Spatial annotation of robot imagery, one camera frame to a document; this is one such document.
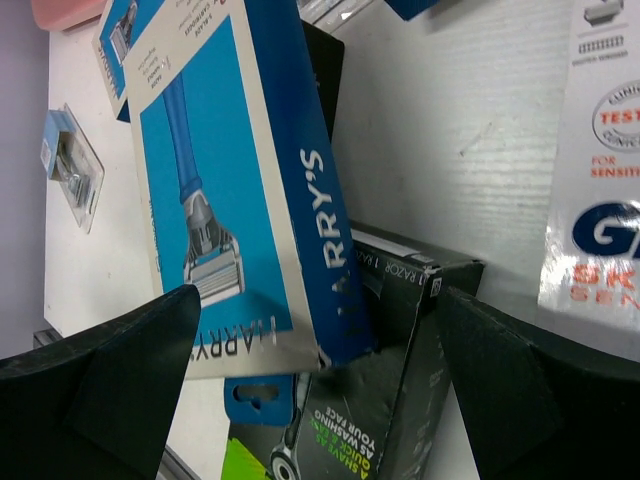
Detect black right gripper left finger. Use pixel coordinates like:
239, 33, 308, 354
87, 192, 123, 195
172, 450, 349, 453
1, 285, 201, 479

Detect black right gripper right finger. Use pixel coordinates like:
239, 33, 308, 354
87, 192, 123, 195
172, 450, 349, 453
436, 287, 639, 479

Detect black green razor box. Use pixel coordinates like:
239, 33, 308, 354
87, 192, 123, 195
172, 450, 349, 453
302, 21, 345, 139
222, 223, 484, 479

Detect blue Harry's razor box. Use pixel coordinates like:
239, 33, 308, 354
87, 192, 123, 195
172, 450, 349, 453
92, 0, 138, 123
122, 0, 377, 435
385, 0, 445, 22

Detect clear blister razor pack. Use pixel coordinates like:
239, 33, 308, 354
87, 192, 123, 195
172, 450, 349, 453
40, 103, 105, 234

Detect white Gillette razor pack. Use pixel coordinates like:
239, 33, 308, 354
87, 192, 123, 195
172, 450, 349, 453
538, 1, 639, 328

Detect pink three-tier shelf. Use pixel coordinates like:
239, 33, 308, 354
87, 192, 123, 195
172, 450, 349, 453
30, 0, 107, 31

